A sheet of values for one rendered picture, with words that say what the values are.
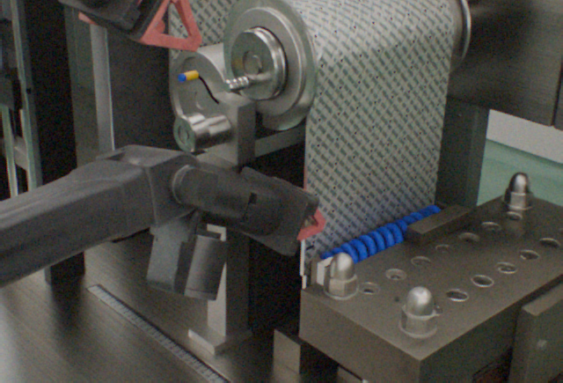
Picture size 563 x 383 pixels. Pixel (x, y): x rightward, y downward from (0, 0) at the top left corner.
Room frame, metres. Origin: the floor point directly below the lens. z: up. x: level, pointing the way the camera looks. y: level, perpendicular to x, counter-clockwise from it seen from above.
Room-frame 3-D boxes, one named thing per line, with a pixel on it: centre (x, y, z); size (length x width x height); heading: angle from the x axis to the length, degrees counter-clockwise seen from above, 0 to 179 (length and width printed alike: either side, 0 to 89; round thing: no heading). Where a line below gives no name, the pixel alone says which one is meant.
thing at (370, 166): (0.92, -0.11, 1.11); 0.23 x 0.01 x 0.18; 134
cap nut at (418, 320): (0.72, -0.13, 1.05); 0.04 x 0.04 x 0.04
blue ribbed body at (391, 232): (0.91, -0.12, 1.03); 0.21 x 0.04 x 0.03; 134
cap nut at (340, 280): (0.78, -0.06, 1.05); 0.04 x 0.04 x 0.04
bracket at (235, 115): (0.88, 0.08, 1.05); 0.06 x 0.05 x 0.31; 134
